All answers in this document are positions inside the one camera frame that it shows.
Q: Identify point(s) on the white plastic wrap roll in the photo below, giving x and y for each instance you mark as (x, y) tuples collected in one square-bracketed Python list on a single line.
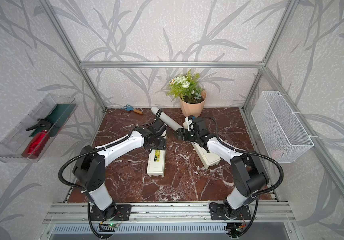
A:
[(166, 119)]

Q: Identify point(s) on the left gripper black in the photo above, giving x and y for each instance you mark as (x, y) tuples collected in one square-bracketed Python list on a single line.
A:
[(162, 146)]

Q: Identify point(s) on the red spray bottle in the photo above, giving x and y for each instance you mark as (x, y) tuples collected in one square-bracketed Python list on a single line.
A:
[(39, 140)]

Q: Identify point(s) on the green cloth in tray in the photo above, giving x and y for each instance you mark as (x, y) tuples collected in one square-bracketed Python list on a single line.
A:
[(58, 116)]

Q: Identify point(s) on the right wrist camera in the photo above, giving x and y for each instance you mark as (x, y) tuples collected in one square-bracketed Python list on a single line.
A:
[(189, 122)]

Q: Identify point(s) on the potted green plant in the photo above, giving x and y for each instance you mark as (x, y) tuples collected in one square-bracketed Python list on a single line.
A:
[(191, 95)]

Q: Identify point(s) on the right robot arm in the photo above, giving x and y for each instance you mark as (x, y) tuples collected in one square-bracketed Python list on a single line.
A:
[(247, 169)]

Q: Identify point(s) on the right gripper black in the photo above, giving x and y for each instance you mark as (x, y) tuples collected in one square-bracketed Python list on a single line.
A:
[(184, 132)]

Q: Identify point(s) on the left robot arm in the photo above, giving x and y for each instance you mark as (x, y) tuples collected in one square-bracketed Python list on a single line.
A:
[(90, 165)]

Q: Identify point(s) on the cream dispenser box base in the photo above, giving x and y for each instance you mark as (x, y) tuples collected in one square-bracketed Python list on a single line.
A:
[(156, 163)]

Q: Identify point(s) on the clear wall tray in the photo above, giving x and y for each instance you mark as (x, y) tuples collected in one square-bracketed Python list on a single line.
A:
[(29, 140)]

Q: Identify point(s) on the white wire basket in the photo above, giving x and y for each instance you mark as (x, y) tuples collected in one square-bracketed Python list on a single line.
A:
[(284, 137)]

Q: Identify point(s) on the blue garden trowel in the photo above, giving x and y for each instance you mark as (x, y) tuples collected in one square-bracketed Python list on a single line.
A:
[(130, 108)]

